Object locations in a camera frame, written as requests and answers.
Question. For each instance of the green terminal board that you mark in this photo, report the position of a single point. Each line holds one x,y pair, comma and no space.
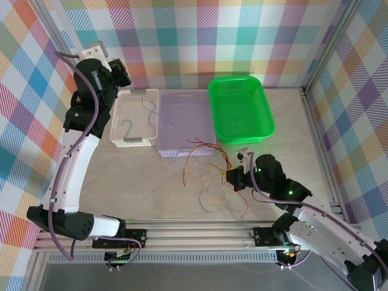
121,259

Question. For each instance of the green perforated plastic basket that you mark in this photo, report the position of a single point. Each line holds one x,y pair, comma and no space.
239,109

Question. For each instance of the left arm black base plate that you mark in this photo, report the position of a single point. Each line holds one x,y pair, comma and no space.
136,236

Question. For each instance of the long aluminium base rail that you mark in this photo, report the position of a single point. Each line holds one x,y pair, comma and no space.
197,235

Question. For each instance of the purple perforated plastic basket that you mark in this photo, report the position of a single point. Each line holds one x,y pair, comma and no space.
188,121

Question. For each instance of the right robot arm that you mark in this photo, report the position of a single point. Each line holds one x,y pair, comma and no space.
318,242

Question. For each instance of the aluminium side frame rail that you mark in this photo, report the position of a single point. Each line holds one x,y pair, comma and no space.
318,145

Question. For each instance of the white perforated plastic basket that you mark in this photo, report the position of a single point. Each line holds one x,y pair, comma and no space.
133,127

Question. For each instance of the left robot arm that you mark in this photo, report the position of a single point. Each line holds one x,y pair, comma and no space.
75,169

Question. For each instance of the aluminium frame post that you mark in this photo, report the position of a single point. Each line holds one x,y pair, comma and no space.
330,45
54,27

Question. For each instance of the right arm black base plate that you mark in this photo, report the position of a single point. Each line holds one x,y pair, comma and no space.
263,236

